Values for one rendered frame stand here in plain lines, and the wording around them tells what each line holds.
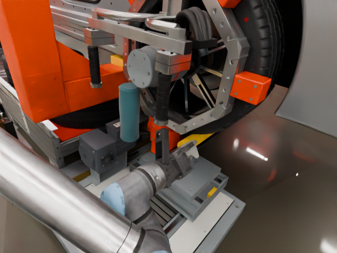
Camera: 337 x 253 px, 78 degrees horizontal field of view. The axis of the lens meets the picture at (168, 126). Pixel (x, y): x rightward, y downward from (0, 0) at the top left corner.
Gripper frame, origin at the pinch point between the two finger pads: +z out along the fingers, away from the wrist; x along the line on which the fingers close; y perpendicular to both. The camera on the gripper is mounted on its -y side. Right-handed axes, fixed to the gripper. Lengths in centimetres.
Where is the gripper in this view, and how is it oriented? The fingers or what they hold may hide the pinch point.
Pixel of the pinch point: (192, 140)
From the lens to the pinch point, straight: 75.5
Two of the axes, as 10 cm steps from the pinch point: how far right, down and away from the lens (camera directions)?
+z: 6.6, -3.4, 6.7
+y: 4.6, 8.9, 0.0
